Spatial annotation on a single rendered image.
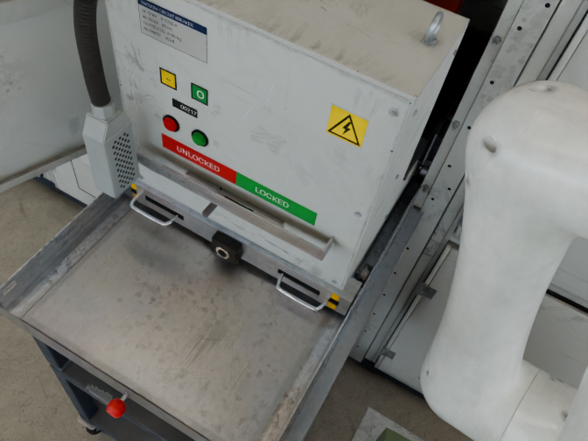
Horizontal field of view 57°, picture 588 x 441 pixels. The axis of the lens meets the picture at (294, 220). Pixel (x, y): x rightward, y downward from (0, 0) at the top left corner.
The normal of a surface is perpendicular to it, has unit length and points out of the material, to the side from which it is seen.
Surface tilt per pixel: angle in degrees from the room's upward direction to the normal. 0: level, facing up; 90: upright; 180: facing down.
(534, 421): 36
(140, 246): 0
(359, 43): 0
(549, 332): 90
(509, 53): 90
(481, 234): 99
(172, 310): 0
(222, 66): 90
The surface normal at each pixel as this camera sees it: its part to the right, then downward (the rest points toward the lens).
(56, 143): 0.66, 0.64
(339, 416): 0.12, -0.60
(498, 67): -0.48, 0.66
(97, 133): -0.36, 0.28
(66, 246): 0.87, 0.45
